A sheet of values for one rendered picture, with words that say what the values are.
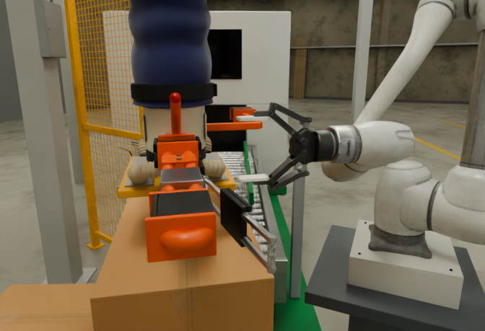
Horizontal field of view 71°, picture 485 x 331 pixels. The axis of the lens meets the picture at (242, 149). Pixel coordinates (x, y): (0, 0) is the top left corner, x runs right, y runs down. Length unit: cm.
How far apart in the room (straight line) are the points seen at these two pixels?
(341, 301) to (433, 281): 26
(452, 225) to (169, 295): 77
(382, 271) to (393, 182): 27
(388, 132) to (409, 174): 33
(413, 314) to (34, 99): 208
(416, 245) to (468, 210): 21
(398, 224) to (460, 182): 22
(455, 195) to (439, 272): 22
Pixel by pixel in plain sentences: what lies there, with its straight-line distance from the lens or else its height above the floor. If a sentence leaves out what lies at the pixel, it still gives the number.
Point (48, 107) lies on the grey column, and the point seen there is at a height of 119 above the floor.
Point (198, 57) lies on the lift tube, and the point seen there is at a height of 144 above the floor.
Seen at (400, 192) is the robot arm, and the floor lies 104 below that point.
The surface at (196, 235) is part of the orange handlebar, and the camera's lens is 36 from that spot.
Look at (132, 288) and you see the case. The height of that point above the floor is 94.
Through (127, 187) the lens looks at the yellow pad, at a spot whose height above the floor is 113.
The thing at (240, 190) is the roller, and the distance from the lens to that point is 249.
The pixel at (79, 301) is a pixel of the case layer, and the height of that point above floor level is 54.
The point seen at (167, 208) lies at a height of 126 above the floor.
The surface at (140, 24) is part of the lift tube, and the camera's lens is 91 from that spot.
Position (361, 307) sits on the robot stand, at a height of 75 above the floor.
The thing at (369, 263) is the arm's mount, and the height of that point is 84.
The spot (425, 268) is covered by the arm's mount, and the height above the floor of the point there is 85.
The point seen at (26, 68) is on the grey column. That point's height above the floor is 141.
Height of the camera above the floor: 141
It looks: 13 degrees down
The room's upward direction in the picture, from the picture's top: straight up
